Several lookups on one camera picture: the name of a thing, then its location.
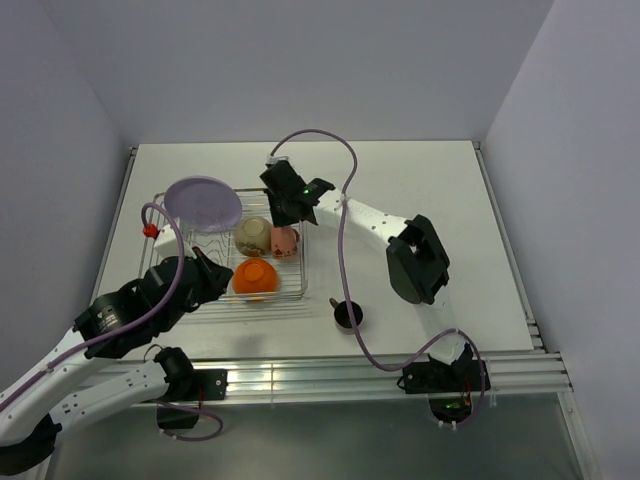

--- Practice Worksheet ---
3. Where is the orange bowl white inside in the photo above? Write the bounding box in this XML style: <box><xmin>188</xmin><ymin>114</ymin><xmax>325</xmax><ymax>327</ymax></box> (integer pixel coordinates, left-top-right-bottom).
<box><xmin>232</xmin><ymin>258</ymin><xmax>279</xmax><ymax>294</ymax></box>

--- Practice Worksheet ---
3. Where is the pink mug white inside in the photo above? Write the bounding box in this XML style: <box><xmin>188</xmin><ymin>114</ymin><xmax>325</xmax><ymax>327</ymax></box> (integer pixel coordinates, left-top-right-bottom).
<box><xmin>271</xmin><ymin>226</ymin><xmax>301</xmax><ymax>260</ymax></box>

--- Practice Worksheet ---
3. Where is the purple plate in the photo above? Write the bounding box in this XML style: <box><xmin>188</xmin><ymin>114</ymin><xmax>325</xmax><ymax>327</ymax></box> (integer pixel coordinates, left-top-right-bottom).
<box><xmin>163</xmin><ymin>176</ymin><xmax>243</xmax><ymax>234</ymax></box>

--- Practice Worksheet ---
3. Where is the black mug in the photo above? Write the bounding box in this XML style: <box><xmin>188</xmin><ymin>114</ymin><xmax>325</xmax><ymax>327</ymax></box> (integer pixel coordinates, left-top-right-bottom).
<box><xmin>329</xmin><ymin>298</ymin><xmax>364</xmax><ymax>334</ymax></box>

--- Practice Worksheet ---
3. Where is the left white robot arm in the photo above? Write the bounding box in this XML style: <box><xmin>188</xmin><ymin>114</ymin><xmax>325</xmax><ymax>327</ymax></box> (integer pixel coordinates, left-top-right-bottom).
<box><xmin>1</xmin><ymin>248</ymin><xmax>233</xmax><ymax>476</ymax></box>

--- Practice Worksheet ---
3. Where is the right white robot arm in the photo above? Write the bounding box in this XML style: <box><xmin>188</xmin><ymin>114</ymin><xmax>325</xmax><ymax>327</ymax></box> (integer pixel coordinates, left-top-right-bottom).
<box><xmin>260</xmin><ymin>157</ymin><xmax>475</xmax><ymax>390</ymax></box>

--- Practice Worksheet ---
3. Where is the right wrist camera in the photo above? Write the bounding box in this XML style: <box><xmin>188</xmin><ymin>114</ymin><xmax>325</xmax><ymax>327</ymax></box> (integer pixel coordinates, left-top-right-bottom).
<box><xmin>265</xmin><ymin>155</ymin><xmax>290</xmax><ymax>168</ymax></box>

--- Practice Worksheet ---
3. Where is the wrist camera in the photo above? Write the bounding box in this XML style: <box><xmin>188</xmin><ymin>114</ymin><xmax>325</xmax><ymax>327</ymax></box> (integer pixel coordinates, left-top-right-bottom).
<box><xmin>142</xmin><ymin>224</ymin><xmax>179</xmax><ymax>259</ymax></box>
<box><xmin>265</xmin><ymin>155</ymin><xmax>290</xmax><ymax>168</ymax></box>

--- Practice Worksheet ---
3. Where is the wire dish rack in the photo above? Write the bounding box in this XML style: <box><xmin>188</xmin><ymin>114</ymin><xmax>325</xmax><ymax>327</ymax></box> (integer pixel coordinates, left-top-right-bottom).
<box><xmin>139</xmin><ymin>188</ymin><xmax>308</xmax><ymax>323</ymax></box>

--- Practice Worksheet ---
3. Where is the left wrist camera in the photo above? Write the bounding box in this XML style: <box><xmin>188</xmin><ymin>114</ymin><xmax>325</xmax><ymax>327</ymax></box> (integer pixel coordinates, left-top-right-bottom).
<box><xmin>142</xmin><ymin>224</ymin><xmax>179</xmax><ymax>259</ymax></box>

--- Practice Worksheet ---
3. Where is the aluminium rail frame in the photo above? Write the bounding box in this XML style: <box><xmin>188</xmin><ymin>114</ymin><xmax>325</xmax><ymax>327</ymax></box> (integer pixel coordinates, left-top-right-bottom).
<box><xmin>49</xmin><ymin>352</ymin><xmax>574</xmax><ymax>406</ymax></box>

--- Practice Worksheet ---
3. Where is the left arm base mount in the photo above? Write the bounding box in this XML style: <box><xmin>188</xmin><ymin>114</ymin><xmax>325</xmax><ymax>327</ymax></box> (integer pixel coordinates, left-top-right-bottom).
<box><xmin>149</xmin><ymin>368</ymin><xmax>228</xmax><ymax>441</ymax></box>

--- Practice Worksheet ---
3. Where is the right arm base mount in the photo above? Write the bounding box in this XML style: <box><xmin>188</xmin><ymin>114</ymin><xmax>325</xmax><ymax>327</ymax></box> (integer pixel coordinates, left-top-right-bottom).
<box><xmin>396</xmin><ymin>360</ymin><xmax>491</xmax><ymax>431</ymax></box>

